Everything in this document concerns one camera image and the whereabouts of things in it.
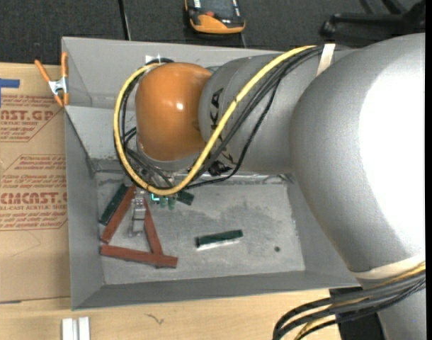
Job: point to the red-brown flat block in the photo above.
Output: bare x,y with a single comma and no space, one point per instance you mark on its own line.
153,234
118,214
138,255

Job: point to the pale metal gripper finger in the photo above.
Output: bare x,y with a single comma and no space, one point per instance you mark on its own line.
139,212
136,228

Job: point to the grey metal bin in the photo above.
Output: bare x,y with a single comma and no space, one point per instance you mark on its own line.
237,218

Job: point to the dark green flat block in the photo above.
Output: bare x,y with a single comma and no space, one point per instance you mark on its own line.
186,198
111,205
219,238

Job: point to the brown cardboard board red print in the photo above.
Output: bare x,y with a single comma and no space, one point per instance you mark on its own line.
28,190

